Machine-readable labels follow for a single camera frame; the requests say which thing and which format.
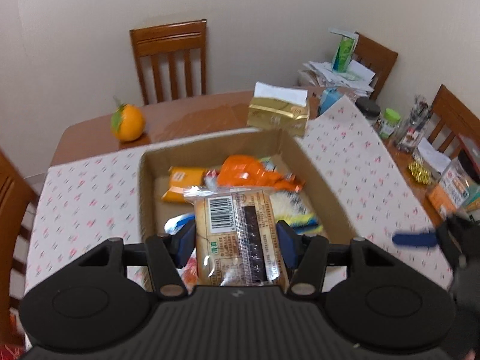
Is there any long beige strip snack bag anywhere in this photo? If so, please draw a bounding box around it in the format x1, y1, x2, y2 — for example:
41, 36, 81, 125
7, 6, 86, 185
258, 155, 326, 237

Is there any barcode brown cake packet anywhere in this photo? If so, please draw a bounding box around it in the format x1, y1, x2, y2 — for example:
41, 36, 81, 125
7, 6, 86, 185
184, 187, 289, 291

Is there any yellow orange snack packet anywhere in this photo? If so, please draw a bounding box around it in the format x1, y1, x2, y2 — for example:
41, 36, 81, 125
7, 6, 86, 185
161, 166, 207, 203

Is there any orange snack bag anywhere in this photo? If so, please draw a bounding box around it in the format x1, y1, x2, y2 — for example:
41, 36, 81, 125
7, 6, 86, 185
216, 154, 304, 193

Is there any white blue fish snack bag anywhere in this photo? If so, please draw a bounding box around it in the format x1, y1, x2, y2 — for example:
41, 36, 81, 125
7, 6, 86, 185
163, 213, 195, 235

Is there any round biscuit clear packet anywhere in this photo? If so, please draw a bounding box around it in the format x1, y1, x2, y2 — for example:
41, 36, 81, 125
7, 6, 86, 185
180, 250, 198, 293

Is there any orange white medicine box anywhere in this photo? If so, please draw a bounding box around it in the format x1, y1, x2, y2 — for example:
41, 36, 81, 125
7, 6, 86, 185
427, 158, 479, 219

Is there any gold snowflake ornament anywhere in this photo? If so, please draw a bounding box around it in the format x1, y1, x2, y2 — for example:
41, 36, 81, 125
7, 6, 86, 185
408, 160, 433, 185

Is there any brown cardboard box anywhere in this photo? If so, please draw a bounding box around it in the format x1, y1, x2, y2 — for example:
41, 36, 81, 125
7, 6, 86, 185
139, 127, 359, 293

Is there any cherry print tablecloth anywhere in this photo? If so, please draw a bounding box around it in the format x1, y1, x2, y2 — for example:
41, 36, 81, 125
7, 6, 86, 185
25, 99, 452, 288

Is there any clear pen holder jar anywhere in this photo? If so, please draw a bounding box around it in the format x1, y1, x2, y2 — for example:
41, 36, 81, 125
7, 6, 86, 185
394, 95, 433, 154

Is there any green lid bottle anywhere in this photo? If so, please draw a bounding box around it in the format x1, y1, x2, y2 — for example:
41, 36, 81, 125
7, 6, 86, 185
378, 108, 401, 140

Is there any orange fruit with leaf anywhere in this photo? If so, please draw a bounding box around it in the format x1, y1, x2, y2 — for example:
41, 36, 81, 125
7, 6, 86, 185
111, 97, 146, 143

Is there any black lid jar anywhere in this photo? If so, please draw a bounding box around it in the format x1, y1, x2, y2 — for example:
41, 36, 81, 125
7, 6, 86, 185
355, 97, 381, 126

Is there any gold tissue pack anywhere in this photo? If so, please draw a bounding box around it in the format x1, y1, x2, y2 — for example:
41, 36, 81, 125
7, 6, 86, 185
247, 81, 310, 137

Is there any light blue small box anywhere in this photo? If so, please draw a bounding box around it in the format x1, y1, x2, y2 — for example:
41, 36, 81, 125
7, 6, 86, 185
317, 87, 343, 116

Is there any left wooden chair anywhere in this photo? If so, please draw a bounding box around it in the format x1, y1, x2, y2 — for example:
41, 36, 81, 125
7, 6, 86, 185
1, 154, 39, 346

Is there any wooden chair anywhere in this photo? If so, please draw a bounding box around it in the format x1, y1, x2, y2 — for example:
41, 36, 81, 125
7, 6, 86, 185
353, 33, 399, 101
1, 154, 39, 346
129, 19, 208, 105

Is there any pile of white papers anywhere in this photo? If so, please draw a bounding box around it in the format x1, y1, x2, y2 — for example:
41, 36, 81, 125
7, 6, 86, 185
298, 60, 376, 97

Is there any right wooden chair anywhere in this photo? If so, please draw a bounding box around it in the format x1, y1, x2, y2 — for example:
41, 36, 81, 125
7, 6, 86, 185
353, 33, 399, 101

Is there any far wooden chair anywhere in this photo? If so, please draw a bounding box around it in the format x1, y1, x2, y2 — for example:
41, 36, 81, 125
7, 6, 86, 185
129, 19, 208, 105

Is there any green white carton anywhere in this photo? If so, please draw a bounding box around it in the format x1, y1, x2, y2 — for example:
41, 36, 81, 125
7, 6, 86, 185
329, 28, 359, 73

